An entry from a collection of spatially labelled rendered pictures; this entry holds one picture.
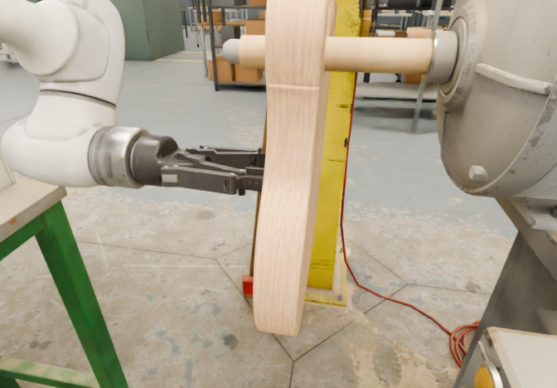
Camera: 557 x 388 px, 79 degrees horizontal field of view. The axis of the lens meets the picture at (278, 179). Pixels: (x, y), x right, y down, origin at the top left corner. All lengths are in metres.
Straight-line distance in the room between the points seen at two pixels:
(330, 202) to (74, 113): 1.10
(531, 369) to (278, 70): 0.25
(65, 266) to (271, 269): 0.70
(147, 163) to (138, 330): 1.32
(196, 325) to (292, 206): 1.42
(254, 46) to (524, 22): 0.22
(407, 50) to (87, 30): 0.41
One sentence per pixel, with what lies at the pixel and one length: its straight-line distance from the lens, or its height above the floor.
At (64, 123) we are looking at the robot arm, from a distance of 0.55.
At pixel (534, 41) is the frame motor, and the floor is 1.28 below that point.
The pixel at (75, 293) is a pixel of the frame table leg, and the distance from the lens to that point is 1.02.
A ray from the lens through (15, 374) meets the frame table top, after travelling 1.55.
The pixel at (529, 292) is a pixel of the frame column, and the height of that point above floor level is 0.96.
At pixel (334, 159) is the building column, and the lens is 1.35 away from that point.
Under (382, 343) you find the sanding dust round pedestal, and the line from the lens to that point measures 1.66.
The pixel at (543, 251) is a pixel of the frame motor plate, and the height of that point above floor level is 1.10.
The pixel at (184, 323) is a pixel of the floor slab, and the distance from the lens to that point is 1.71.
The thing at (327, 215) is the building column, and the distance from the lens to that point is 1.49.
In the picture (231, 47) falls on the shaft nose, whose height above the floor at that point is 1.26.
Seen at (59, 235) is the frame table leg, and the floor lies 0.82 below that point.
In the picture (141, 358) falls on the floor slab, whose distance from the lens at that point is 1.66.
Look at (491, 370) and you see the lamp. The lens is 0.24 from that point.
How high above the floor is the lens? 1.30
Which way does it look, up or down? 28 degrees down
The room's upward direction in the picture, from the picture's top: straight up
